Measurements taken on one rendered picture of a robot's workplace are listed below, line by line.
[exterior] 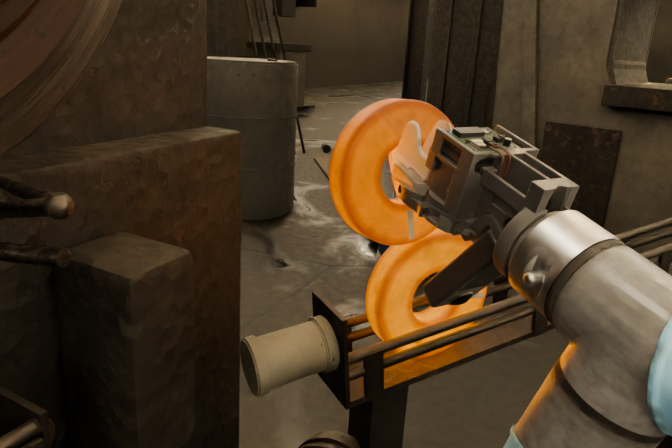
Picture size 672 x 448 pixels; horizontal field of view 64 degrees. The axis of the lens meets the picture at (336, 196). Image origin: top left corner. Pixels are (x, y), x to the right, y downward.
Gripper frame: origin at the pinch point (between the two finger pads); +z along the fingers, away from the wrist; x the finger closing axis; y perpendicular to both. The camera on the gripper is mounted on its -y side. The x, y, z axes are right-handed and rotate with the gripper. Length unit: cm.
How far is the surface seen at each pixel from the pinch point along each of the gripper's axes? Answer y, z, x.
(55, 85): 9.3, -4.5, 32.0
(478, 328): -18.9, -9.5, -10.1
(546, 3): -7, 149, -177
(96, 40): 11.6, -1.9, 29.1
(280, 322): -116, 91, -34
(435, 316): -18.7, -6.4, -6.0
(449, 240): -8.8, -4.8, -6.0
